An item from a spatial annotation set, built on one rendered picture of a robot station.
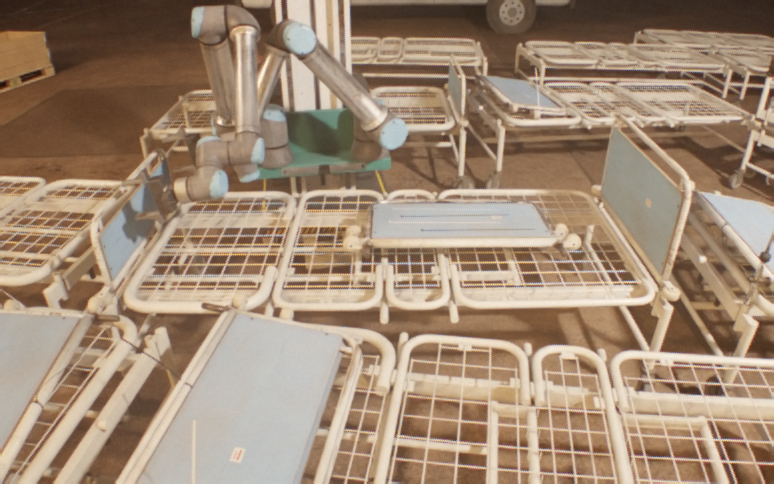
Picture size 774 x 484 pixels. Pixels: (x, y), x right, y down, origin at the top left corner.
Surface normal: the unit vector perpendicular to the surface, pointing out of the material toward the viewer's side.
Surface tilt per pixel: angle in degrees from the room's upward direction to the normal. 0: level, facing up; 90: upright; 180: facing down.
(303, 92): 90
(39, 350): 5
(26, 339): 5
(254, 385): 7
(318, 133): 90
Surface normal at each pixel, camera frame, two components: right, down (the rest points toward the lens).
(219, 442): 0.14, -0.84
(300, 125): 0.20, 0.50
